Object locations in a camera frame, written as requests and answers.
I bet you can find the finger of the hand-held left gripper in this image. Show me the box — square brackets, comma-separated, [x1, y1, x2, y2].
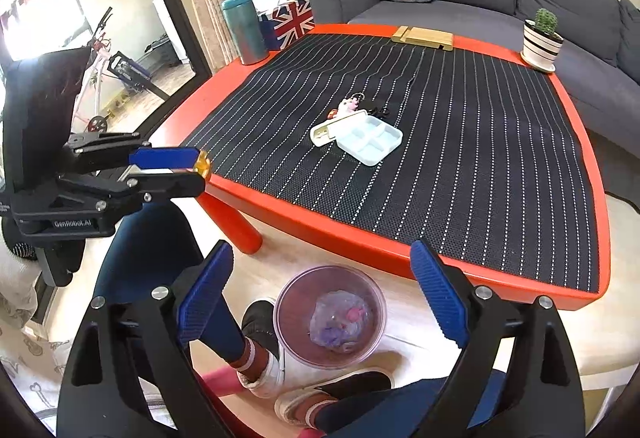
[66, 130, 202, 179]
[55, 168, 207, 213]

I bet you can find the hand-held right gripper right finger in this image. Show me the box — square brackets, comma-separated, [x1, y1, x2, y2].
[410, 239, 587, 438]

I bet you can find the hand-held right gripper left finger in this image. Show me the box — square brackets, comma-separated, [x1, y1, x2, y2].
[57, 240, 236, 438]

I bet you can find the translucent pink waste bin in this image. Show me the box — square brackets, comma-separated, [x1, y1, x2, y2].
[273, 265, 387, 366]

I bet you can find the person's left forearm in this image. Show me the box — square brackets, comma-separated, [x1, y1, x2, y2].
[0, 238, 44, 330]

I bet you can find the person's left leg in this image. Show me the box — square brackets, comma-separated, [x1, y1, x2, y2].
[94, 203, 247, 366]

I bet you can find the person's leg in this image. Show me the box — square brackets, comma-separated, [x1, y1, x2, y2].
[315, 368, 507, 438]
[94, 203, 247, 366]

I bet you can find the black white shoe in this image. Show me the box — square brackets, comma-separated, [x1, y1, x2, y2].
[275, 367, 396, 427]
[236, 300, 287, 399]

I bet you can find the red table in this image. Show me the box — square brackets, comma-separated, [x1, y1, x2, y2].
[147, 22, 613, 311]

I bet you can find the pink bicycle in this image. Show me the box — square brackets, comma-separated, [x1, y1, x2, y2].
[70, 8, 177, 135]

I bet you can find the person's right leg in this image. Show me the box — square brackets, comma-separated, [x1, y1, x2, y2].
[315, 368, 507, 438]

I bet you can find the clear plastic bag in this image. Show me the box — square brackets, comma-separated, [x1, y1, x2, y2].
[309, 290, 373, 352]

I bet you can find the red plastic stool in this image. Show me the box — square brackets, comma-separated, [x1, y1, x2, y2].
[197, 368, 287, 438]

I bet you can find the teal thermos bottle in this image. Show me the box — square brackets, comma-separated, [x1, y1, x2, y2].
[221, 0, 267, 66]

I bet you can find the black striped table mat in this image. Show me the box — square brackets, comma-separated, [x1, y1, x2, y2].
[177, 34, 601, 293]

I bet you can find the cream plastic case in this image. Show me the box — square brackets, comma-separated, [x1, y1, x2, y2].
[310, 115, 368, 147]

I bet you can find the light blue pill box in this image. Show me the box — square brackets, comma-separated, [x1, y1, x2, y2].
[336, 114, 404, 166]

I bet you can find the white low table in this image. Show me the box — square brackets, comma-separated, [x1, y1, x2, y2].
[575, 193, 640, 391]

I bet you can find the flag print tissue box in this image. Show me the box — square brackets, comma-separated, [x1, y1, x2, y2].
[256, 0, 316, 52]

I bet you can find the white patterned garment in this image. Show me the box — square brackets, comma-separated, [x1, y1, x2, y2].
[0, 313, 76, 425]

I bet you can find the white saucer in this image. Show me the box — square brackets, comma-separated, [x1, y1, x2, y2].
[520, 50, 557, 74]

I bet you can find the wooden phone stand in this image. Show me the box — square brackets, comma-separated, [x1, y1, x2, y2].
[391, 25, 455, 51]

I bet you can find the potted cactus striped pot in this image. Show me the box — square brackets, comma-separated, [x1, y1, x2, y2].
[522, 8, 565, 68]

